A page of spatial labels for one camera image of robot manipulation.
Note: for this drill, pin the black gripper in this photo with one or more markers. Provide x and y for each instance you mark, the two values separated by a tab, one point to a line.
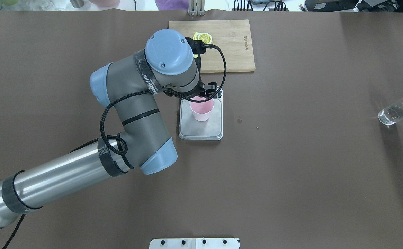
209	91

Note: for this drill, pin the pink plastic cup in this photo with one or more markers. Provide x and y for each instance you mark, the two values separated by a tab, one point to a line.
201	111

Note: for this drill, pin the digital kitchen scale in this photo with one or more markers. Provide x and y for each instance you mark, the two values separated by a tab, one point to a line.
209	130

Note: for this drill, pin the lemon slice pair top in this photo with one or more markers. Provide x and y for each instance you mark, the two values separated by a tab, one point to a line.
204	37

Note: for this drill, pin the wooden cutting board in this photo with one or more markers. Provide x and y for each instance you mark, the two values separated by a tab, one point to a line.
232	36

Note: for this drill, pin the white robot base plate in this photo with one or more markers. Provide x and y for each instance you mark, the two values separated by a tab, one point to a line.
195	243

